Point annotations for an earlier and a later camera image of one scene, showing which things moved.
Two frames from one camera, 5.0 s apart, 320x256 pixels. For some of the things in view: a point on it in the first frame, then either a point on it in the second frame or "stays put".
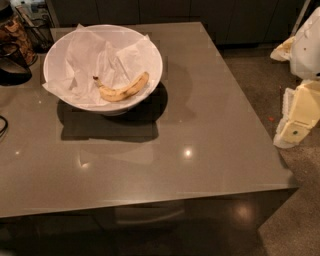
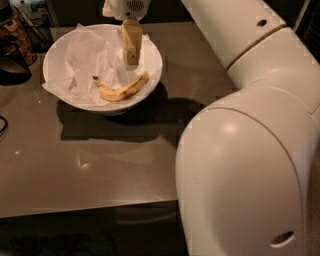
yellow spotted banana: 130,90 stays put
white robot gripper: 305,50 → 127,8
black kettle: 14,69 stays put
